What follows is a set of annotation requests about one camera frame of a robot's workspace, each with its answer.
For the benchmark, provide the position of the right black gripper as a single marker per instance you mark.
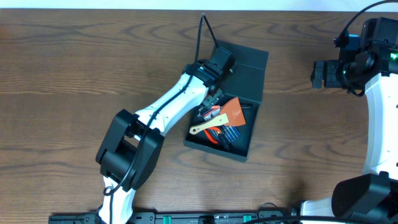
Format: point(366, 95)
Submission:
point(332, 79)

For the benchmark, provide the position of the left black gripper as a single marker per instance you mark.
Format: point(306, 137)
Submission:
point(210, 101)

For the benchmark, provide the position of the orange scraper wooden handle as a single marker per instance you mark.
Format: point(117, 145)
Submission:
point(231, 114)

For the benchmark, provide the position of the red black pliers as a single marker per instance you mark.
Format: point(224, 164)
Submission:
point(210, 136)

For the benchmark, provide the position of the dark green box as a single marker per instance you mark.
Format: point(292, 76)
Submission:
point(245, 81)

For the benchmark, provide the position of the blue precision screwdriver set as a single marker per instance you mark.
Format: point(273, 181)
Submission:
point(230, 132)

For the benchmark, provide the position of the black yellow screwdriver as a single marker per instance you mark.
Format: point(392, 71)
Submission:
point(224, 142)

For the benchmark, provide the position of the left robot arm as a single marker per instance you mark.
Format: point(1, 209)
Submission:
point(131, 147)

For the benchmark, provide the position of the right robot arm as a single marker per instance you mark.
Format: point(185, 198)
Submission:
point(366, 66)

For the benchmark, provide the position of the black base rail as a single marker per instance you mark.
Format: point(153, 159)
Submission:
point(169, 218)

